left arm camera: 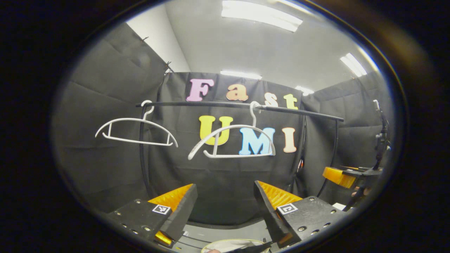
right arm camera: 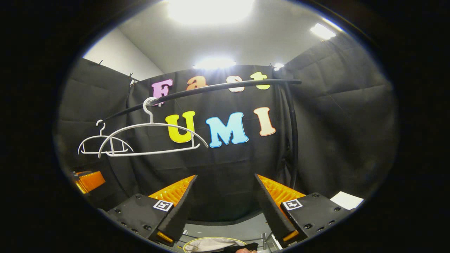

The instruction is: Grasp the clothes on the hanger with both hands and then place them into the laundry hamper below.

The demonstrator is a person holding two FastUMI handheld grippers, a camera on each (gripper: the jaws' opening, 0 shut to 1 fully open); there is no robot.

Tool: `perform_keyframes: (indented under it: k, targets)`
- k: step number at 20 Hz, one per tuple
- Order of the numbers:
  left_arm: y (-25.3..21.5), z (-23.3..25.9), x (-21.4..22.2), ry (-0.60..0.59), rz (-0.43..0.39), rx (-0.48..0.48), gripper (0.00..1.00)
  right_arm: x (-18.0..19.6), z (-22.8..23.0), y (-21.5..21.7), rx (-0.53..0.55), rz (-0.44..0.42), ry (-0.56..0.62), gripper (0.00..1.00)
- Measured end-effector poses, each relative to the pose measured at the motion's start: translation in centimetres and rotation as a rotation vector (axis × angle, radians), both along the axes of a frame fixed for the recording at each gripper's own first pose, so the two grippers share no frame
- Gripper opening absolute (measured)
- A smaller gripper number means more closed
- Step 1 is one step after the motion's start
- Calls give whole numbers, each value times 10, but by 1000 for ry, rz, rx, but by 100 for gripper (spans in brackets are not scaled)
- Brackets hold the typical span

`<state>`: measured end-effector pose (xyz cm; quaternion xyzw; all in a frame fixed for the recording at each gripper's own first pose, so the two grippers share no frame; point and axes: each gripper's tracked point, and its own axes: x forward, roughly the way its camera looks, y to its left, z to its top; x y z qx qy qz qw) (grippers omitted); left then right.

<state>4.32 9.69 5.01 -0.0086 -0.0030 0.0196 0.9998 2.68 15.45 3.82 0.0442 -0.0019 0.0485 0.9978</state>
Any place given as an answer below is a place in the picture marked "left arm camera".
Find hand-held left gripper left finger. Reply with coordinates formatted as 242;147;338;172
105;183;198;247

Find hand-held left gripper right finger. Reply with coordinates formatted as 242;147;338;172
254;180;352;249

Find beige laundry hamper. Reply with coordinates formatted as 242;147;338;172
200;239;271;253

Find white plastic clothes hanger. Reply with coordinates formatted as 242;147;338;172
188;101;276;160
95;100;179;147

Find black metal clothes rack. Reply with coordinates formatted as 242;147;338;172
136;100;345;199

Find black tripod stand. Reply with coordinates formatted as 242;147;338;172
372;99;392;171

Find black backdrop cloth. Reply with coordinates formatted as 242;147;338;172
53;23;394;229

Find large ceiling light panel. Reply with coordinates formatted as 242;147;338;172
221;0;303;32

